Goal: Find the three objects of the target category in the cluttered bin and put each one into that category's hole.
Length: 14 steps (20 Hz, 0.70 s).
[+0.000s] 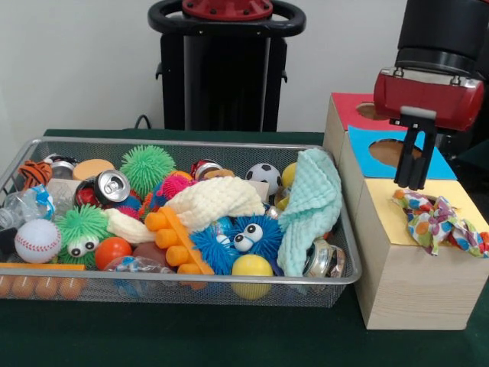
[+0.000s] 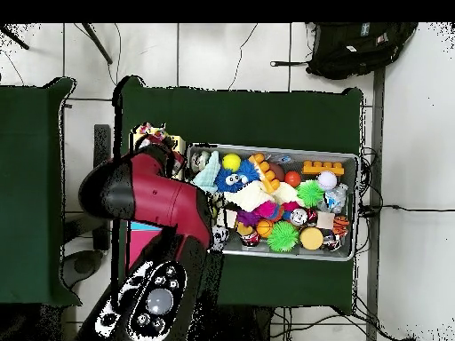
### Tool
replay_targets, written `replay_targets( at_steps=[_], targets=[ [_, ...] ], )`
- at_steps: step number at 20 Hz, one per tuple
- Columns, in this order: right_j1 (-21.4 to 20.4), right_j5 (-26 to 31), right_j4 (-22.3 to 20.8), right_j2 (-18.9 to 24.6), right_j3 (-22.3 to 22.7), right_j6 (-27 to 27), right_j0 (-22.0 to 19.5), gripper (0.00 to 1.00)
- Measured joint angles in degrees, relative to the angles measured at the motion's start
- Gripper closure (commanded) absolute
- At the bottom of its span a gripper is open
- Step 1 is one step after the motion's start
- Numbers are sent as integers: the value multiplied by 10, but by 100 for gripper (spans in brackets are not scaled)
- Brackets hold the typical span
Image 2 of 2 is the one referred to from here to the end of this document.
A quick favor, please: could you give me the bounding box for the polka dot cloth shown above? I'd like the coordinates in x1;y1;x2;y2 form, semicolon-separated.
136;122;168;143

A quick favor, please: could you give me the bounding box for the shallow clear mesh bin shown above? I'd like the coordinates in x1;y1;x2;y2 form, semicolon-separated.
186;142;360;262

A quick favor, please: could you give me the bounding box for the wooden box with three holes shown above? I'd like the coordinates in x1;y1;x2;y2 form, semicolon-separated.
126;133;187;269

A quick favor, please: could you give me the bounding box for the blue spiky toy with eyes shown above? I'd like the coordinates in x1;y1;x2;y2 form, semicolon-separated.
212;160;262;193

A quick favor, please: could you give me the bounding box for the mint green knitted cloth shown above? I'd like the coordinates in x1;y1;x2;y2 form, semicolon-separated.
191;150;222;194

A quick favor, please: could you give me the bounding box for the cream knitted cloth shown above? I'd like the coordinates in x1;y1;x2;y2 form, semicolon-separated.
227;180;303;213

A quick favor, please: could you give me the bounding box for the yellow ball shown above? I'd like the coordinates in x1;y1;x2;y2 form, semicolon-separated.
221;153;242;172

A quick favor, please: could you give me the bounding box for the long orange toy block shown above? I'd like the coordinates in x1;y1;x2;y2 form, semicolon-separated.
248;153;282;194

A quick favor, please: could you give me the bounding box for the orange ball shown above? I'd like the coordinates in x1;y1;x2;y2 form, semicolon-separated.
284;170;303;188

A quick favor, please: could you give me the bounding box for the dark green tablecloth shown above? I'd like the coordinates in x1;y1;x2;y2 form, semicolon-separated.
0;76;83;307
111;75;364;315

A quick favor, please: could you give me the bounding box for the green spiky ball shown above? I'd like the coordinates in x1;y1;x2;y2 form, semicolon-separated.
266;220;300;253

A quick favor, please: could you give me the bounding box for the green spiky toy with eyes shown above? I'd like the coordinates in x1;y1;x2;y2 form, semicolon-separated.
295;178;325;210

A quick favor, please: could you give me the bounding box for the white baseball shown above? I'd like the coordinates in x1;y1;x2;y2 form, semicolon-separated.
316;170;338;192

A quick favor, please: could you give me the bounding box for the black upright panel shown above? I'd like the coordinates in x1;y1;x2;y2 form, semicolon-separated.
92;123;112;251

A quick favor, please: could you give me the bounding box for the grey stand base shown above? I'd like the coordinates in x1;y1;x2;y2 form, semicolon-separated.
61;250;105;289

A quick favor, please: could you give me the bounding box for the black backpack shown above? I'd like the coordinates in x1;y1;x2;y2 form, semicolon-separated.
268;22;419;81

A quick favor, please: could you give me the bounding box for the black tripod leg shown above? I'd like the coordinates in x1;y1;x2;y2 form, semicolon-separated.
82;22;114;66
0;24;30;51

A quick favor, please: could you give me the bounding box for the black power cable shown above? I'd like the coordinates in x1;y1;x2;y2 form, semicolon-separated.
380;204;455;213

